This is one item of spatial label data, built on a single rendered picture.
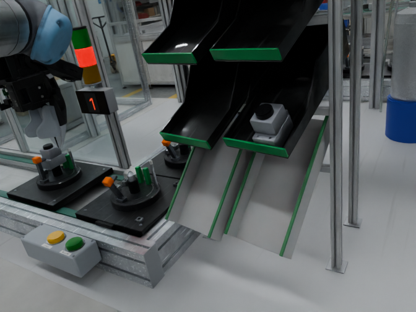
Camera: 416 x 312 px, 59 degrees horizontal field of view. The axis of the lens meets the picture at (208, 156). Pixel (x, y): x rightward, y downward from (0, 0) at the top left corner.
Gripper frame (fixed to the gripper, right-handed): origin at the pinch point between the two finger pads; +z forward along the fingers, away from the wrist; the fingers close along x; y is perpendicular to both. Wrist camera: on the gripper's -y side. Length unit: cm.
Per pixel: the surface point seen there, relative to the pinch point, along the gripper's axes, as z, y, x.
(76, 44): -14.0, -29.3, -23.5
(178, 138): 3.2, -11.6, 20.2
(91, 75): -5.0, -30.1, -22.1
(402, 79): 15, -94, 52
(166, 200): 26.3, -20.5, 4.7
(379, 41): 8, -127, 40
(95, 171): 26.3, -27.6, -30.8
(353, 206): 32, -41, 48
